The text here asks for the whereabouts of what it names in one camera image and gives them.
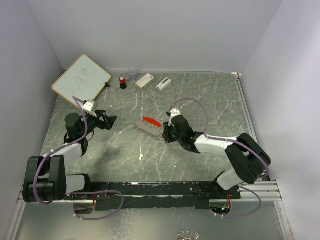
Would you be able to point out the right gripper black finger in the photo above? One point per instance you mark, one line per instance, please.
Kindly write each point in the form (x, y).
(166, 128)
(166, 139)

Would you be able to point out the small whiteboard wooden frame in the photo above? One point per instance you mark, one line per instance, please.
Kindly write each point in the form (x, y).
(84, 79)

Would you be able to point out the white rectangular device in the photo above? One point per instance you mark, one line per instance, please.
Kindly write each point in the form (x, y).
(163, 84)

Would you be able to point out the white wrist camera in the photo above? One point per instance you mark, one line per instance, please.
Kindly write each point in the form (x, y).
(90, 107)
(172, 114)

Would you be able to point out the aluminium frame rail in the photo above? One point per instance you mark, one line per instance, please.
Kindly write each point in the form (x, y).
(267, 190)

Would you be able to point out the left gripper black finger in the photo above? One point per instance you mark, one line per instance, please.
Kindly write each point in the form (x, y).
(108, 122)
(101, 114)

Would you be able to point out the clear plastic cup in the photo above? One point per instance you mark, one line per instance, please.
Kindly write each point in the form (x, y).
(133, 73)

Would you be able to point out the white cardboard box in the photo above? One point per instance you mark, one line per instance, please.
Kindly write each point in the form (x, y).
(144, 82)

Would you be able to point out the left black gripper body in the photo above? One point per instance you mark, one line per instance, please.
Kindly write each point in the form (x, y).
(93, 122)

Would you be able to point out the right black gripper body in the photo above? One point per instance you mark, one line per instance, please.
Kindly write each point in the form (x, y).
(172, 136)

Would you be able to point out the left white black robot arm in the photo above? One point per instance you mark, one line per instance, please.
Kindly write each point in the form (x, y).
(45, 178)

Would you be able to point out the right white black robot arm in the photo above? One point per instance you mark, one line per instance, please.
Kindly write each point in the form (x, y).
(248, 160)

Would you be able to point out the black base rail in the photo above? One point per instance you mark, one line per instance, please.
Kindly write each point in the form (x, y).
(174, 194)

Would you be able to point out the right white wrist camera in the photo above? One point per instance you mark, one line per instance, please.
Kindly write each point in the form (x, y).
(172, 114)

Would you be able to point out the red black stamp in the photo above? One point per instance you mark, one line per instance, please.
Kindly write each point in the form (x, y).
(123, 84)

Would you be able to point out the red carabiner keyring with keys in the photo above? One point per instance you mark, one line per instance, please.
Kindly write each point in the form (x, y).
(149, 126)

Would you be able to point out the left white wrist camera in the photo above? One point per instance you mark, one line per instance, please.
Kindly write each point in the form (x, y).
(90, 107)

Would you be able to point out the small metal parts pile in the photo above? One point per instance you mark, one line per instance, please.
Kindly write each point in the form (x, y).
(186, 235)

